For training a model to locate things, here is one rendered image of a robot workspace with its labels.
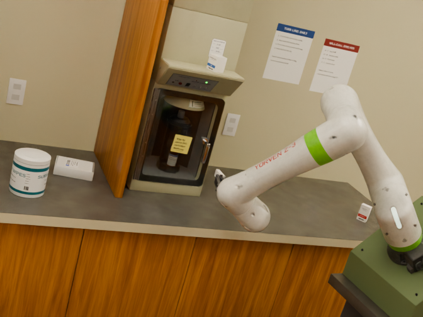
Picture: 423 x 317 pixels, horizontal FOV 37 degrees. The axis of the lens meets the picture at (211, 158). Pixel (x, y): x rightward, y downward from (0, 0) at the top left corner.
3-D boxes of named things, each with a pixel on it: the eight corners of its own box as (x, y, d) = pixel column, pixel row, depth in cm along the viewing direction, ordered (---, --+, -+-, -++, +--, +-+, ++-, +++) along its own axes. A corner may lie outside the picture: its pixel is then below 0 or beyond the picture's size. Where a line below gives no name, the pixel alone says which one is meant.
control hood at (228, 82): (154, 82, 248) (160, 57, 245) (228, 94, 261) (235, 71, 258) (162, 90, 238) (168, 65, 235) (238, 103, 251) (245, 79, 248)
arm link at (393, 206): (416, 215, 229) (403, 178, 218) (427, 246, 217) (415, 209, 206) (381, 225, 232) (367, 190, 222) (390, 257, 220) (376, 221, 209)
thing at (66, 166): (55, 163, 268) (56, 155, 267) (92, 170, 272) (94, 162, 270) (52, 174, 257) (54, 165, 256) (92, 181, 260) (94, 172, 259)
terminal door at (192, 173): (133, 179, 261) (155, 87, 249) (201, 187, 273) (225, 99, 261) (134, 180, 260) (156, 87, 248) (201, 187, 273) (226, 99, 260)
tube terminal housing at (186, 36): (116, 165, 284) (155, -5, 260) (183, 173, 297) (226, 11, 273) (128, 189, 262) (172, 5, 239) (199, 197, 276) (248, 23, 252)
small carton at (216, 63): (206, 68, 248) (209, 53, 247) (215, 68, 252) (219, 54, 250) (213, 72, 245) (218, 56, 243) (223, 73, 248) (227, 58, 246)
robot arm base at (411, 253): (459, 270, 212) (455, 258, 208) (421, 293, 211) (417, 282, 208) (413, 226, 233) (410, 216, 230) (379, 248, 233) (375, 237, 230)
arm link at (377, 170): (405, 176, 236) (347, 70, 208) (415, 206, 223) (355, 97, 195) (372, 190, 240) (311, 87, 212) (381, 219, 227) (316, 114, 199)
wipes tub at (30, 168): (7, 182, 239) (13, 145, 235) (42, 185, 245) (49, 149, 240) (9, 197, 228) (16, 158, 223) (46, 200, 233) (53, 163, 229)
